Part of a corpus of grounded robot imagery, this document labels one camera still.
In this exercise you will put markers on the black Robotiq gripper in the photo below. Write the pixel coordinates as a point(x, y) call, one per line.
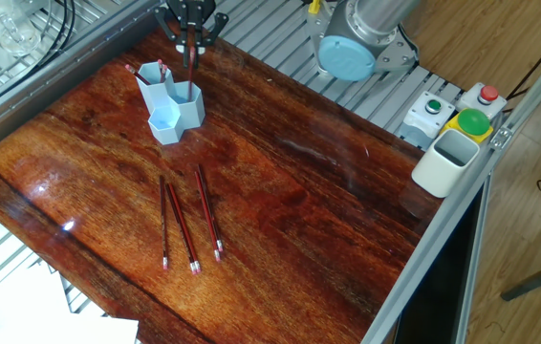
point(192, 10)

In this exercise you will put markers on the light blue hexagonal pen holder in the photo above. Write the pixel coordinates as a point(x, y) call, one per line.
point(165, 119)

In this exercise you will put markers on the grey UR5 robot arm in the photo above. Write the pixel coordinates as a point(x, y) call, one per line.
point(357, 43)

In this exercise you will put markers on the white rounded rectangular pen holder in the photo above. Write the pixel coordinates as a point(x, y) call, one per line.
point(438, 172)

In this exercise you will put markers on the clear plastic container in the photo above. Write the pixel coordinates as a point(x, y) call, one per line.
point(8, 27)

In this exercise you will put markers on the brown wood-grain board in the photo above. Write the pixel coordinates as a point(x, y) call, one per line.
point(328, 210)

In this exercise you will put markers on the white control button box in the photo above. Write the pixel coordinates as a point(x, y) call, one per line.
point(421, 119)

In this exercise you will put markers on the large white paper sheet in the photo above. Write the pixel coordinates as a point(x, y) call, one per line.
point(12, 320)

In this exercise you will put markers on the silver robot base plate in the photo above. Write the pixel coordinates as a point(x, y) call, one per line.
point(400, 53)

